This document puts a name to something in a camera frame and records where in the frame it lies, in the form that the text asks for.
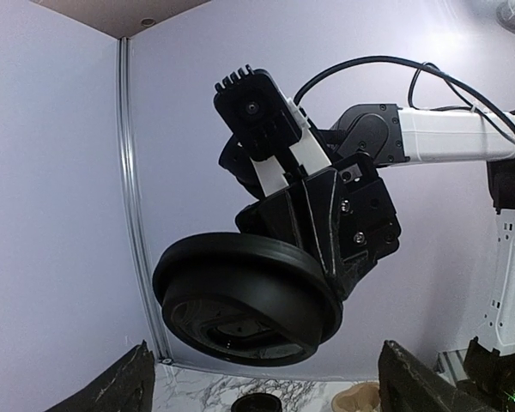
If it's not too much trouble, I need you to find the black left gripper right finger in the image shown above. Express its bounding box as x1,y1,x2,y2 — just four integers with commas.
378,340,492,412

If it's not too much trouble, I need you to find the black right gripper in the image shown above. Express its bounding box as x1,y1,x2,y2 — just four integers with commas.
235,154,401,300

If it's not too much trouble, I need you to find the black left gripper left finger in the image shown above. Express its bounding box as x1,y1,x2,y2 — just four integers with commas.
48,340,155,412

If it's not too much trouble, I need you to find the stack of black lids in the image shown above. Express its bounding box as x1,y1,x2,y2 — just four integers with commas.
230,393,283,412

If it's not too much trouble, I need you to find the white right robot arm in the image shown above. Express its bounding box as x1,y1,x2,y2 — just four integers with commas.
291,104,515,356

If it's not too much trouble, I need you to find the brown cardboard cup carrier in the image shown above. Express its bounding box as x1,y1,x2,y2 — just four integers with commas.
330,382,380,412

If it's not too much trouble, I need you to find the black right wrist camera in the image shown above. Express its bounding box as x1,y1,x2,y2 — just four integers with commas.
213,65,333,200

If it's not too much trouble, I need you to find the left aluminium frame post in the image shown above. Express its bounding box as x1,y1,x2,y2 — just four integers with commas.
116,37,173,365

